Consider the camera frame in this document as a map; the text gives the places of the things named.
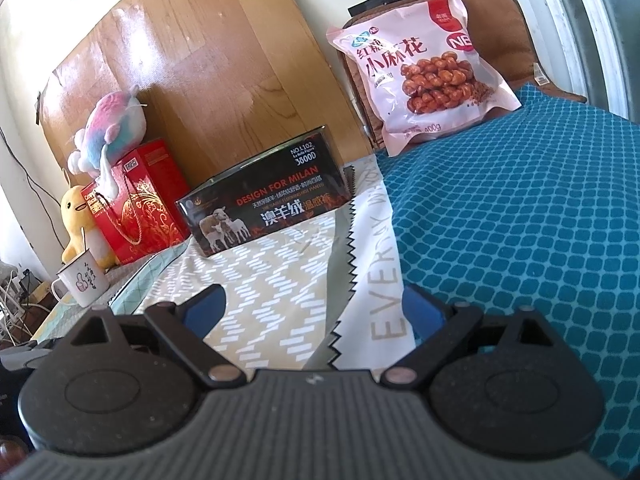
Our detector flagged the brown chair cushion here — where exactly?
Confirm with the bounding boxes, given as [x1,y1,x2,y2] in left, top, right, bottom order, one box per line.
[335,0,588,153]

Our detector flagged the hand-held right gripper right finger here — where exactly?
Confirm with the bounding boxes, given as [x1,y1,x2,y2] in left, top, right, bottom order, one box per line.
[382,284,563,388]

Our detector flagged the white cables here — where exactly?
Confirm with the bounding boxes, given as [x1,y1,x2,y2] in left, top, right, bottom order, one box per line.
[0,260,37,347]

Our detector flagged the white window frame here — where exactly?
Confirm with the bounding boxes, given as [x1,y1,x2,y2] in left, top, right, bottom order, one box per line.
[510,0,640,122]

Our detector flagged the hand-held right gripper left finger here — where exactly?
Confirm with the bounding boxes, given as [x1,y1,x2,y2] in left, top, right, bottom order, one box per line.
[70,284,248,391]

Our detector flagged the light green checked sheet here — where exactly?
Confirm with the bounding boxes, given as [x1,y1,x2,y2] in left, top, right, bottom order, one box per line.
[30,240,192,341]

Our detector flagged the wooden headboard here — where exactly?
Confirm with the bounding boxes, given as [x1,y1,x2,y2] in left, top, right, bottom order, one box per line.
[39,0,373,186]

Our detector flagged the teal patterned blanket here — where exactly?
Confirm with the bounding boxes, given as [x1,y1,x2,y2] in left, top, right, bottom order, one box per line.
[375,85,640,478]

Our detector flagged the pastel plush toy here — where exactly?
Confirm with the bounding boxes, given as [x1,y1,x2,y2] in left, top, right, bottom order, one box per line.
[67,86,149,196]

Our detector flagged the white enamel mug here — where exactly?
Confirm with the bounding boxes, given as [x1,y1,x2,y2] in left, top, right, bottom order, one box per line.
[51,247,112,308]

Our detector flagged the pink snack bag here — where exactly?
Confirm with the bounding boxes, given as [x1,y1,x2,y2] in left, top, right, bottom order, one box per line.
[326,0,523,157]

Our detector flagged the yellow plush toy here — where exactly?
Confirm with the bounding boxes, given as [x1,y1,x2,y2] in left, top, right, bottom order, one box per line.
[61,170,121,270]

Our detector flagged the cream patterned bedsheet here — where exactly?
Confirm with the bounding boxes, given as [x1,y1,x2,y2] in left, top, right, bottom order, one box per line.
[107,152,417,372]

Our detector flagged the red gift bag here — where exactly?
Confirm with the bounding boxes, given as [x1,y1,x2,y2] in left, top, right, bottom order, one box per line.
[82,139,192,267]

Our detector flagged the black printed box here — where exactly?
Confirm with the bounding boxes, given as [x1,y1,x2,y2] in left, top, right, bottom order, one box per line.
[175,125,355,259]

